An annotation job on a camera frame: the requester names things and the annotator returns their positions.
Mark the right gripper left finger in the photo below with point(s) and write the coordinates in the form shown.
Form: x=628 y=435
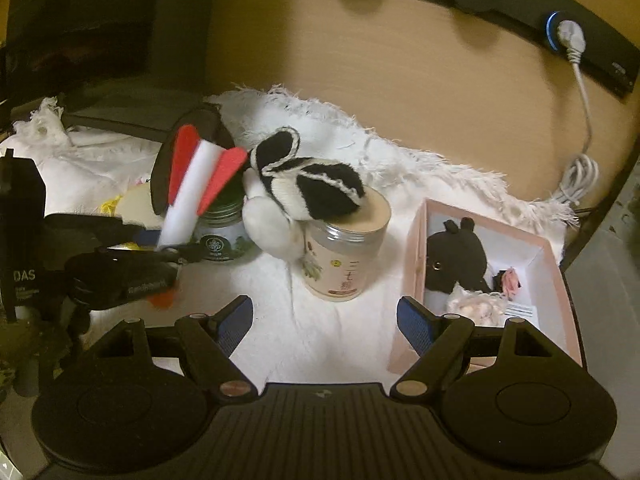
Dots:
x=208 y=342

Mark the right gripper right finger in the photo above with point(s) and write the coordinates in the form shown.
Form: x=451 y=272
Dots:
x=440 y=343

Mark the black white plush penguin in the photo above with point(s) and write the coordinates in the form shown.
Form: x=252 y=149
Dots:
x=284 y=190

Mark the red white felt piece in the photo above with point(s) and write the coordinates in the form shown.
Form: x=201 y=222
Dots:
x=210 y=170

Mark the cream fluffy plush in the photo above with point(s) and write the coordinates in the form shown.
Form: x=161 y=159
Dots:
x=483 y=309

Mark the white fringed cloth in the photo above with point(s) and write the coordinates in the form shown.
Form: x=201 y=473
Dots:
x=296 y=336

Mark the pink cardboard box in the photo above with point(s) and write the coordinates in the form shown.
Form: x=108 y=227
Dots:
x=542 y=299

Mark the black plush toy in box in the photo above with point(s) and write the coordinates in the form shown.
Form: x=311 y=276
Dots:
x=456 y=255

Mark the small pink plush toy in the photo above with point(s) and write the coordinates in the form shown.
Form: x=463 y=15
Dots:
x=507 y=283

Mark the green lidded glass jar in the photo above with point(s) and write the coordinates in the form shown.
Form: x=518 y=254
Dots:
x=220 y=229

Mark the beige lidded jar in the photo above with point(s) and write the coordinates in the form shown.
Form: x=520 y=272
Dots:
x=339 y=253

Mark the black oval felt piece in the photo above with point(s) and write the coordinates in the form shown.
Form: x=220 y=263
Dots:
x=173 y=159

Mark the black monitor stand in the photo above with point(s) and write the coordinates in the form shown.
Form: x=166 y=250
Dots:
x=127 y=66

